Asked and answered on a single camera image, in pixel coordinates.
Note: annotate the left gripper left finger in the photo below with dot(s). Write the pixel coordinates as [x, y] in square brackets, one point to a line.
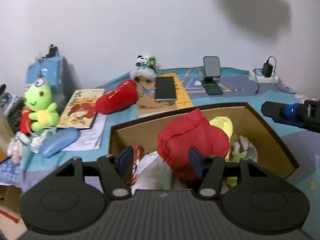
[125, 160]

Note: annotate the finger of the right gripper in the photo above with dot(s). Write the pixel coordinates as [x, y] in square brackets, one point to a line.
[288, 122]
[279, 110]

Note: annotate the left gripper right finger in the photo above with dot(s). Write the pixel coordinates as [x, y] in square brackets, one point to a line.
[198, 162]

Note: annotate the patterned ribbon scarf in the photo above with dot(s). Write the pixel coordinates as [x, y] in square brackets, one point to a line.
[139, 153]

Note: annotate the white towel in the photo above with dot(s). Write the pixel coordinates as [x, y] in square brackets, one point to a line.
[153, 173]

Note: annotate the red cloth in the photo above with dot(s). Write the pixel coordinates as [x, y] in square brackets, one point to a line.
[189, 130]

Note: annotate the yellow fluffy towel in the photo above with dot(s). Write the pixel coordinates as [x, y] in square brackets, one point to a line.
[225, 124]

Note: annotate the green sock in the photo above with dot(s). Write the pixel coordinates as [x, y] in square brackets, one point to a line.
[232, 172]

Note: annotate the pink grey sock bundle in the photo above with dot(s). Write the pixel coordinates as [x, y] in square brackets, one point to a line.
[243, 148]

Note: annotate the brown cardboard box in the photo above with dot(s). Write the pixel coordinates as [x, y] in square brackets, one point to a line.
[273, 154]

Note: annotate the black charger plug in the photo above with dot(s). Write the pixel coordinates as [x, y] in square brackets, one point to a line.
[267, 70]

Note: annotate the white power strip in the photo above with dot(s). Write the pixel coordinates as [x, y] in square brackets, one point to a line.
[257, 76]

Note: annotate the red cartoon book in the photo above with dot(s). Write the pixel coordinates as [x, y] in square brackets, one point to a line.
[80, 110]

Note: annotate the red plush pillow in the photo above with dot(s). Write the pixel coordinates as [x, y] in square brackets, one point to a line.
[122, 97]

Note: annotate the blue glasses case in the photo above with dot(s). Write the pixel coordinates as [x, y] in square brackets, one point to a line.
[57, 142]

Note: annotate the smartphone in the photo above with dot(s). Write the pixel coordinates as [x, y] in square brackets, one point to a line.
[165, 89]

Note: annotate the blue patterned bedsheet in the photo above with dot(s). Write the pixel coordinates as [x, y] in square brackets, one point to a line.
[302, 143]

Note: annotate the phone stand with mirror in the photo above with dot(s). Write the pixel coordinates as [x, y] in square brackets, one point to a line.
[212, 72]

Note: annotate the panda plush toy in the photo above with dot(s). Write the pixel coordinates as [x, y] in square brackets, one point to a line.
[146, 67]

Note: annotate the green frog plush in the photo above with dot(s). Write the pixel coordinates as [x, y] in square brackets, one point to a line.
[39, 111]

